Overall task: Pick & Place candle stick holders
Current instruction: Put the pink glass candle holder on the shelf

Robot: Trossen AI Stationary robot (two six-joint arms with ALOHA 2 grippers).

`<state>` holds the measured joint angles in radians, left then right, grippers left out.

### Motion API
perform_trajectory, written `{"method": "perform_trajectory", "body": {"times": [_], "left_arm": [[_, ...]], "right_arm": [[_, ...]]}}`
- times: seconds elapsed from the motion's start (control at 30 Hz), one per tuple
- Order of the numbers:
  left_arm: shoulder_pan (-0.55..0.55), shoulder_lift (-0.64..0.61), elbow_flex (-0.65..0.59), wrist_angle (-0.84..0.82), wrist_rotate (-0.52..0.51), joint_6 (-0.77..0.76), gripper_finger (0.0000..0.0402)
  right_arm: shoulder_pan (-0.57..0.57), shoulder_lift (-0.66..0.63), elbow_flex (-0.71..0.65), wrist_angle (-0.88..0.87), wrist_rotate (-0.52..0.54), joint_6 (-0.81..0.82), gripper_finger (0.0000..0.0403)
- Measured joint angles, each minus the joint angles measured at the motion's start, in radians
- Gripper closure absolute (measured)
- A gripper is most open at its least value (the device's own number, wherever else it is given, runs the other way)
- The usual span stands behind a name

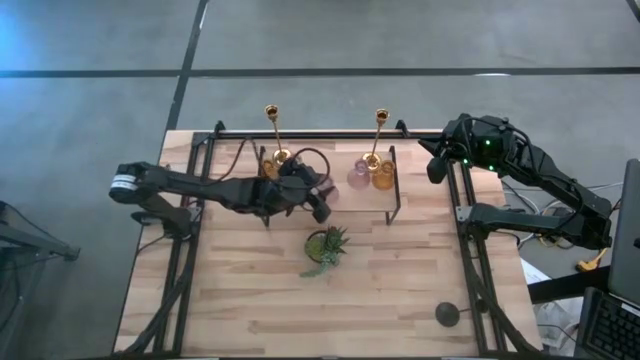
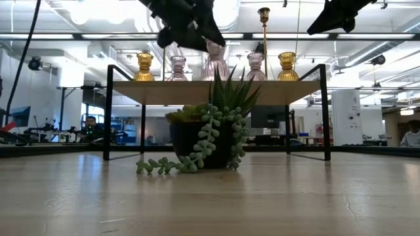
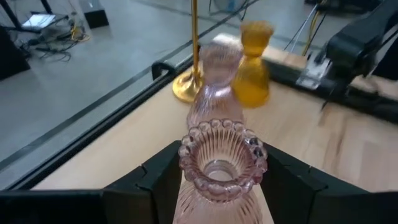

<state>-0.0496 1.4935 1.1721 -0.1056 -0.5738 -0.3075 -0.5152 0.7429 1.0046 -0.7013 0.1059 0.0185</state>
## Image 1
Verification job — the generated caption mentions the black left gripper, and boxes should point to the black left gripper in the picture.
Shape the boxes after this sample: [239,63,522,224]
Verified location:
[259,175,333,225]

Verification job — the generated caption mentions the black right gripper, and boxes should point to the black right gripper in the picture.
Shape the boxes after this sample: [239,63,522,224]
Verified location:
[418,117,469,185]

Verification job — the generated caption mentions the amber glass candle holder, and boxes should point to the amber glass candle holder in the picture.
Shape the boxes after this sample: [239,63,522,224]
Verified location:
[260,159,281,182]
[371,159,397,192]

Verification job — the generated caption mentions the tall brass candlestick holder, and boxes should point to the tall brass candlestick holder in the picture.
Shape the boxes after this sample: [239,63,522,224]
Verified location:
[263,103,293,169]
[360,108,391,172]

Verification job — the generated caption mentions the pink glass candle holder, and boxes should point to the pink glass candle holder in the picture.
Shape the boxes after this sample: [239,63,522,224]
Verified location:
[346,159,372,191]
[315,177,342,206]

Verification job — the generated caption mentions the tall black candlestick holder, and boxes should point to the tall black candlestick holder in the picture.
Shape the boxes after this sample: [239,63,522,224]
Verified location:
[434,298,490,329]

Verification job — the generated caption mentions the potted artificial succulent plant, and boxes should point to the potted artificial succulent plant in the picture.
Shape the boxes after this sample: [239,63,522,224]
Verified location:
[298,225,351,279]

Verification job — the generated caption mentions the wooden shelf riser black legs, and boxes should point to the wooden shelf riser black legs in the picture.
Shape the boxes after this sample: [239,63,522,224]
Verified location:
[254,144,403,229]

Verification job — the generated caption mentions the dark laptop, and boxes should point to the dark laptop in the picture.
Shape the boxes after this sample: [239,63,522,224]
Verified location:
[574,158,640,360]

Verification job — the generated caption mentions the white crumpled sheet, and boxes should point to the white crumpled sheet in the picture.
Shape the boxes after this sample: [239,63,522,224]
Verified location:
[520,259,584,351]

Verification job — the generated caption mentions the dark metal stand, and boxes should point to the dark metal stand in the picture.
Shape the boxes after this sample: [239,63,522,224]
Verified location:
[0,199,81,360]

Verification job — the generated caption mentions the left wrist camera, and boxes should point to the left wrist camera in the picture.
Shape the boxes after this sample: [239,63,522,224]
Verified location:
[279,161,321,187]

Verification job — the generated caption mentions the black metal rig frame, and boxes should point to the black metal rig frame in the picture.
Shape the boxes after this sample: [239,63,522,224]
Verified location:
[112,119,546,360]

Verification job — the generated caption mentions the yellow cable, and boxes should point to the yellow cable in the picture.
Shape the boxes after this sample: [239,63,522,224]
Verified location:
[537,234,610,274]

